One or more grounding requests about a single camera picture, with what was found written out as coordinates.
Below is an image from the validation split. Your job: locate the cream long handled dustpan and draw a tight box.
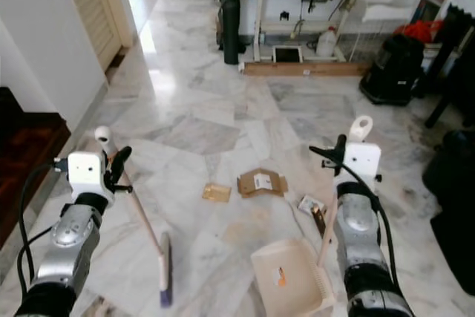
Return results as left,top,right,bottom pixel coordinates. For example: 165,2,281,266
250,115,375,317

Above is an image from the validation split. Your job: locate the white plastic chair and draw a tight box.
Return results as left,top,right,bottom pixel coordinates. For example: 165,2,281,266
363,0,417,23

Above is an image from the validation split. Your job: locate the brown stick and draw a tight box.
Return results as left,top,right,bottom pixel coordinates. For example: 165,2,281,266
311,206,330,241

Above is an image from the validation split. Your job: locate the wooden handled broom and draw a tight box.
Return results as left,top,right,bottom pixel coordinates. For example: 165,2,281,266
94,125,176,309

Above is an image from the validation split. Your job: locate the dark wooden staircase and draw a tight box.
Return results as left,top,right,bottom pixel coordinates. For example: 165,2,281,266
0,85,72,264

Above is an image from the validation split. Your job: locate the large black object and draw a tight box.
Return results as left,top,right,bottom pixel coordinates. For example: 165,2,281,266
421,129,475,297

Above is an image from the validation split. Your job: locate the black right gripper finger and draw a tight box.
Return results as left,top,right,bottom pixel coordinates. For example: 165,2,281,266
309,134,347,162

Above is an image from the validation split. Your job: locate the black rolled mat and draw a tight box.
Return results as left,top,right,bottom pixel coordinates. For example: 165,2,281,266
218,0,243,66

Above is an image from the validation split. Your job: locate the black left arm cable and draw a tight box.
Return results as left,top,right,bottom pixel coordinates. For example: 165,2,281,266
19,220,62,307
16,158,71,303

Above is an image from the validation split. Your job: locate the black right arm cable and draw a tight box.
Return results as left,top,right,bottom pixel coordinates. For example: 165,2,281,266
345,160,398,288

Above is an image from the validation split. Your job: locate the red cloth bundle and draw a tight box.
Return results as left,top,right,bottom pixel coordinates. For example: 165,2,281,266
396,19,447,44

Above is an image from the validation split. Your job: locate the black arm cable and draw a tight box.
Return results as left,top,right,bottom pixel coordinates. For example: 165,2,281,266
19,220,62,307
16,158,71,303
345,160,398,288

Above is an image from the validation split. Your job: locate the white printed wrapper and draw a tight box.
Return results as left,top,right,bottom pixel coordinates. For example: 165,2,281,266
297,194,328,218

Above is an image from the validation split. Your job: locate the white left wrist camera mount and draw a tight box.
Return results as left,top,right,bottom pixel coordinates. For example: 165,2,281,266
67,151,107,198

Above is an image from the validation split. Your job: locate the long wooden floor board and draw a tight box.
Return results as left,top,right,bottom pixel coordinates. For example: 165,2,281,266
240,60,369,77

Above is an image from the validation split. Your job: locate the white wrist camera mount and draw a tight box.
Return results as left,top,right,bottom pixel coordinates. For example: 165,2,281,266
341,141,384,185
67,151,107,198

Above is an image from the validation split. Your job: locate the white framed tablet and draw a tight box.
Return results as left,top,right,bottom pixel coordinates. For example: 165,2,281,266
271,45,306,65

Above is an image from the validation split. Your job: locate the small brown cardboard piece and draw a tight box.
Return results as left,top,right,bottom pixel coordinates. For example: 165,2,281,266
202,182,233,203

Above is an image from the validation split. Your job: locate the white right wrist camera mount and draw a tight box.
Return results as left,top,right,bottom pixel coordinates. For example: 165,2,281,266
341,141,384,185

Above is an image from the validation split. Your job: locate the brown cardboard with white label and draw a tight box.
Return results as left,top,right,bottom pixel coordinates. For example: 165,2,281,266
236,168,289,200

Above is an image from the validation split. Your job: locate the beige louvered door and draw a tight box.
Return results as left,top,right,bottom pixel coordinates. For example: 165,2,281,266
58,0,135,70

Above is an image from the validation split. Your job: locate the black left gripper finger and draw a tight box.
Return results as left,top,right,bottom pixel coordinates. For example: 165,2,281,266
107,146,132,175

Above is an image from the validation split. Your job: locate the white plastic jug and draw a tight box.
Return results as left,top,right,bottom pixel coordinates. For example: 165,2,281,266
315,25,341,59

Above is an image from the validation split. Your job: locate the black bag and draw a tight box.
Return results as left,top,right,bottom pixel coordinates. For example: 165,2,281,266
359,32,427,107

